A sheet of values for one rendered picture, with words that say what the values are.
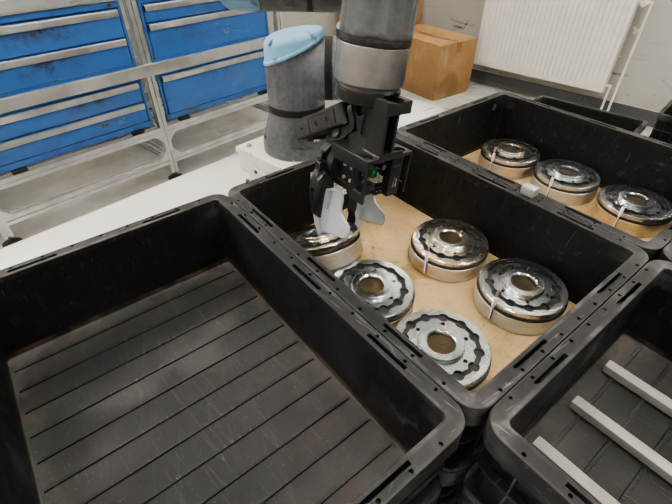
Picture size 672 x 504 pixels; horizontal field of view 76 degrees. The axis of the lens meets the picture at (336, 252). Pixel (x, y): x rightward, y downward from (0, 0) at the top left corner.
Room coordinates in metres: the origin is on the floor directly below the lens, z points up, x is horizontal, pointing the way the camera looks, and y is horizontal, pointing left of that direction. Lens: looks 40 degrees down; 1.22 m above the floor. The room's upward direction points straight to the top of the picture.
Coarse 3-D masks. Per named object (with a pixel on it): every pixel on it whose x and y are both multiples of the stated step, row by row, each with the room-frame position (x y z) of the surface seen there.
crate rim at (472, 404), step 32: (448, 160) 0.56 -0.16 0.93; (512, 192) 0.47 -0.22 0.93; (576, 224) 0.40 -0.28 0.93; (640, 256) 0.34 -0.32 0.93; (608, 288) 0.29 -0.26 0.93; (384, 320) 0.25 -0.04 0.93; (576, 320) 0.25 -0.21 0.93; (416, 352) 0.22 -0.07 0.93; (544, 352) 0.22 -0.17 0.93; (448, 384) 0.19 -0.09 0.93; (512, 384) 0.19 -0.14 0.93; (480, 416) 0.17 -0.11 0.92
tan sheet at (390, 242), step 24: (408, 216) 0.56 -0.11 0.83; (384, 240) 0.50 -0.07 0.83; (408, 240) 0.50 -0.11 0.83; (408, 264) 0.44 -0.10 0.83; (432, 288) 0.40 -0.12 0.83; (456, 288) 0.40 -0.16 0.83; (456, 312) 0.36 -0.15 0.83; (504, 336) 0.32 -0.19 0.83; (528, 336) 0.32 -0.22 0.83; (504, 360) 0.29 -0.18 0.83
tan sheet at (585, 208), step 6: (480, 150) 0.79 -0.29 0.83; (468, 156) 0.76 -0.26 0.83; (474, 156) 0.76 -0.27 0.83; (474, 162) 0.74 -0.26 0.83; (516, 180) 0.67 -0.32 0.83; (522, 180) 0.67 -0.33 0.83; (528, 180) 0.67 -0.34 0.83; (594, 198) 0.61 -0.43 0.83; (588, 204) 0.59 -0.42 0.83; (582, 210) 0.58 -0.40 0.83; (588, 210) 0.58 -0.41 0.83; (648, 240) 0.50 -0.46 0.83
